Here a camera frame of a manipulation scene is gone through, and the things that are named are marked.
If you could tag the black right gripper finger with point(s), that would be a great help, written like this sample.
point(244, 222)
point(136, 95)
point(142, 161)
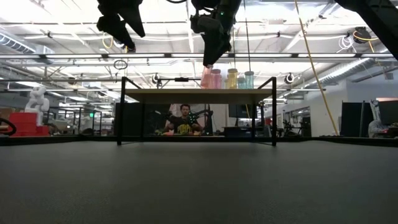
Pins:
point(211, 49)
point(224, 43)

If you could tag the yellow translucent pill bottle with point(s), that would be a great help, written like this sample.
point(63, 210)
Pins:
point(232, 79)

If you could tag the teal translucent pill bottle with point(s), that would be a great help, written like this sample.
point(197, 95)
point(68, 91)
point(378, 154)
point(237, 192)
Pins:
point(241, 83)

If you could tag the long light bar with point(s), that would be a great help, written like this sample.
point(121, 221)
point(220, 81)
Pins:
point(77, 55)

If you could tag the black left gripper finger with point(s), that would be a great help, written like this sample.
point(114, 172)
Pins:
point(133, 21)
point(116, 29)

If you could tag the black table mat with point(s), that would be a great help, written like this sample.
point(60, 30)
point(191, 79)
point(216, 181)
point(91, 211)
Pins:
point(124, 186)

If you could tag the silver ventilation duct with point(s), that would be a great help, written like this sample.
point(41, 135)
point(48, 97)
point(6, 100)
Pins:
point(357, 70)
point(15, 43)

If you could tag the pink translucent pill bottle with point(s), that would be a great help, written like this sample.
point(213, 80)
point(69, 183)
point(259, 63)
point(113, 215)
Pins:
point(216, 80)

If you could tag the black robot green light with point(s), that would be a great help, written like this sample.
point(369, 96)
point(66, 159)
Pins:
point(202, 118)

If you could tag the person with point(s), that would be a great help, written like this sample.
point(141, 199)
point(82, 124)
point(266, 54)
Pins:
point(184, 123)
point(377, 126)

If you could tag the wooden shelf black metal frame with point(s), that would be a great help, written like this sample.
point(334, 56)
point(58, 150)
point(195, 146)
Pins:
point(186, 95)

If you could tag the blue translucent pill bottle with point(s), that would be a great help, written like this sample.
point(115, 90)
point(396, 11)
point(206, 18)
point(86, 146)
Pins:
point(249, 80)

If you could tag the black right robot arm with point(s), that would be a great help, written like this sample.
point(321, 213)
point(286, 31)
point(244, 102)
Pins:
point(373, 18)

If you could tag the black partition panel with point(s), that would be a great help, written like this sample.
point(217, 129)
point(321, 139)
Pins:
point(133, 119)

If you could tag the black monitor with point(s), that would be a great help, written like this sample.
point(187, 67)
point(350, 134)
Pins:
point(388, 112)

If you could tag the red translucent pill bottle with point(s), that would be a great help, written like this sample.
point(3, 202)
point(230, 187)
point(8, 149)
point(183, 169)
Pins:
point(206, 79)

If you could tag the red storage crate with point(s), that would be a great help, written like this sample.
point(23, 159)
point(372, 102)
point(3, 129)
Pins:
point(21, 124)

